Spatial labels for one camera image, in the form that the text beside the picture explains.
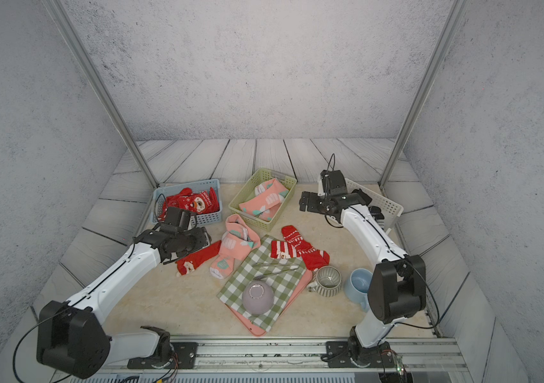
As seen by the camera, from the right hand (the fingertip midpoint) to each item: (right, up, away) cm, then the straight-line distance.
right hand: (312, 201), depth 87 cm
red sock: (-48, -25, +6) cm, 54 cm away
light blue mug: (+13, -28, -8) cm, 32 cm away
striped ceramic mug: (+6, -29, +1) cm, 30 cm away
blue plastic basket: (-66, +2, +22) cm, 69 cm away
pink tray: (-19, -42, -10) cm, 47 cm away
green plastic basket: (-27, +4, +25) cm, 37 cm away
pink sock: (-28, -16, +7) cm, 33 cm away
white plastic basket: (+36, -4, +18) cm, 41 cm away
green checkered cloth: (-10, -27, +3) cm, 29 cm away
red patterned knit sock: (+1, -22, +7) cm, 23 cm away
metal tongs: (-7, -25, +5) cm, 26 cm away
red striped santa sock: (-11, -19, +8) cm, 23 cm away
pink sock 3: (-17, -6, +20) cm, 26 cm away
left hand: (-36, -14, -2) cm, 39 cm away
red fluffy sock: (-53, +1, +17) cm, 56 cm away
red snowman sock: (-43, 0, +18) cm, 47 cm away
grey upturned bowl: (-19, -32, -8) cm, 38 cm away
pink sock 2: (-17, +3, +23) cm, 29 cm away
